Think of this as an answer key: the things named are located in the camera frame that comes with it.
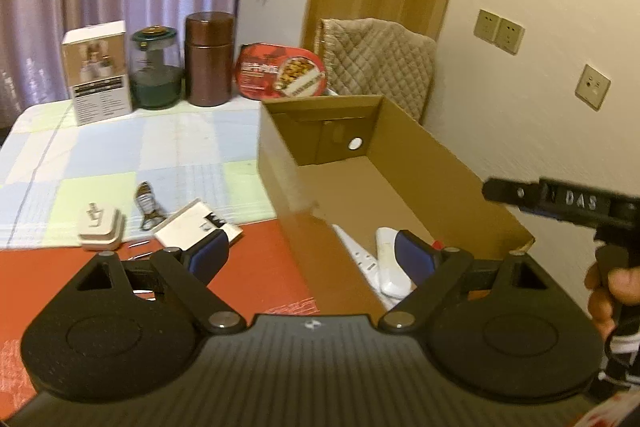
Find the beige quilted chair cover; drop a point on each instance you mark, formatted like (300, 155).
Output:
(380, 57)

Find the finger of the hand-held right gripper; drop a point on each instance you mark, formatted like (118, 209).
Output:
(510, 194)

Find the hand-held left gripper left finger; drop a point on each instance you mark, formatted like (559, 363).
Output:
(210, 252)

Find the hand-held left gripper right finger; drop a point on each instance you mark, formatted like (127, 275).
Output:
(415, 257)

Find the white charging dock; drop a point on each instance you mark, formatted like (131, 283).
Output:
(100, 229)

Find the white power adapter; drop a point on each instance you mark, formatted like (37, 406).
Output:
(392, 267)

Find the beige wall socket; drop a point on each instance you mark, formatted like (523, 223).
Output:
(592, 86)
(486, 25)
(509, 36)

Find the red blueprint printed mat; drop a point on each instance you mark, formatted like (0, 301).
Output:
(260, 267)

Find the green glass jar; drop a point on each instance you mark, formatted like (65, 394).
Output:
(156, 77)

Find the brown cardboard box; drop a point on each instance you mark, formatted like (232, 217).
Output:
(300, 187)

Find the person's right hand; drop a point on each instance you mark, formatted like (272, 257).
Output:
(615, 302)

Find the red instant meal box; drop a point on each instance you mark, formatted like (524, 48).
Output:
(277, 74)

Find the checked pastel tablecloth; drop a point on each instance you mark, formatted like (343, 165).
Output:
(100, 162)

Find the white remote control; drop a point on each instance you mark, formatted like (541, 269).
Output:
(357, 257)

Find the red white patterned cloth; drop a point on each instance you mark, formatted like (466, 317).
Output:
(617, 414)

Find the red toy figurine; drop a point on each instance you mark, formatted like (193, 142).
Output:
(438, 245)

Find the brown metal canister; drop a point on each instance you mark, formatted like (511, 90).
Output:
(209, 57)

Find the white product box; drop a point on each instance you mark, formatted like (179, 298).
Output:
(97, 72)

